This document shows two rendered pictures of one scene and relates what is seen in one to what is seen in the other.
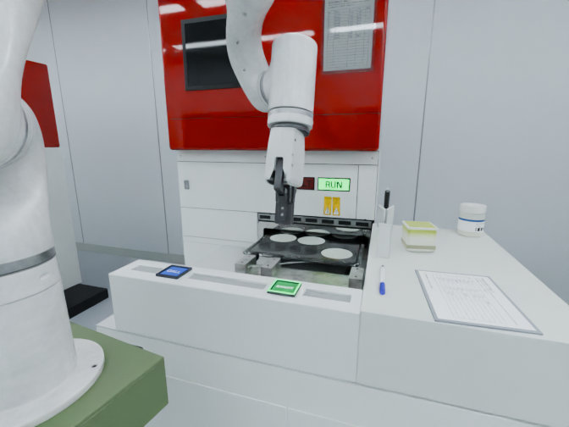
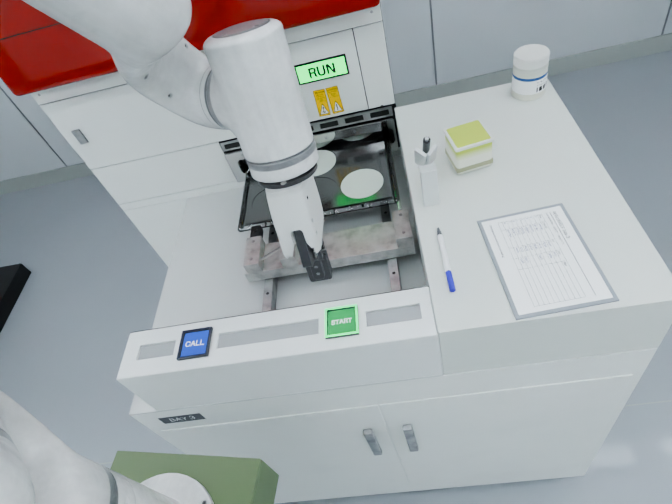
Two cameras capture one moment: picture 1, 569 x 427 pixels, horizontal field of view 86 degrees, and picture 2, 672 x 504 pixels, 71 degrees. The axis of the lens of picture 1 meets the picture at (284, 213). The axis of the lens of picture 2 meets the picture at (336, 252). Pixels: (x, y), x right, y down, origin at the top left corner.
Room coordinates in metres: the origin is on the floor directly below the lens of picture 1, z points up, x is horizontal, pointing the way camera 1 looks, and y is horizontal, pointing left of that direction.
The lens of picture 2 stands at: (0.12, 0.00, 1.61)
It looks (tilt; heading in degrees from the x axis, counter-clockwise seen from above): 48 degrees down; 356
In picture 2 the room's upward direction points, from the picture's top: 20 degrees counter-clockwise
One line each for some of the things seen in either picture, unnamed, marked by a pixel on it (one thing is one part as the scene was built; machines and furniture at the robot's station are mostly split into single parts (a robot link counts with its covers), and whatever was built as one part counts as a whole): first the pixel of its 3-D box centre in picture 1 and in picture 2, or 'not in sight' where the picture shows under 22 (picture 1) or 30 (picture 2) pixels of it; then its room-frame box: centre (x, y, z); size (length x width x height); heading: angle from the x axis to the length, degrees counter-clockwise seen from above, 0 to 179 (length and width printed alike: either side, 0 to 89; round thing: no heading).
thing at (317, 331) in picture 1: (229, 311); (282, 353); (0.60, 0.12, 0.89); 0.55 x 0.09 x 0.14; 72
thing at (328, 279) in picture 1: (296, 279); (328, 250); (0.81, -0.03, 0.87); 0.36 x 0.08 x 0.03; 72
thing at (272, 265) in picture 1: (271, 266); (289, 247); (0.84, 0.04, 0.89); 0.08 x 0.03 x 0.03; 162
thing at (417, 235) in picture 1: (417, 235); (468, 147); (0.80, -0.36, 1.00); 0.07 x 0.07 x 0.07; 81
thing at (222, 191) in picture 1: (268, 201); (228, 121); (1.20, 0.06, 1.02); 0.81 x 0.03 x 0.40; 72
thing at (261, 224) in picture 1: (311, 236); (311, 151); (1.13, -0.10, 0.89); 0.44 x 0.02 x 0.10; 72
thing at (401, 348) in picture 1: (438, 285); (501, 205); (0.72, -0.39, 0.89); 0.62 x 0.35 x 0.14; 162
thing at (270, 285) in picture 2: not in sight; (273, 251); (0.91, 0.08, 0.84); 0.50 x 0.02 x 0.03; 162
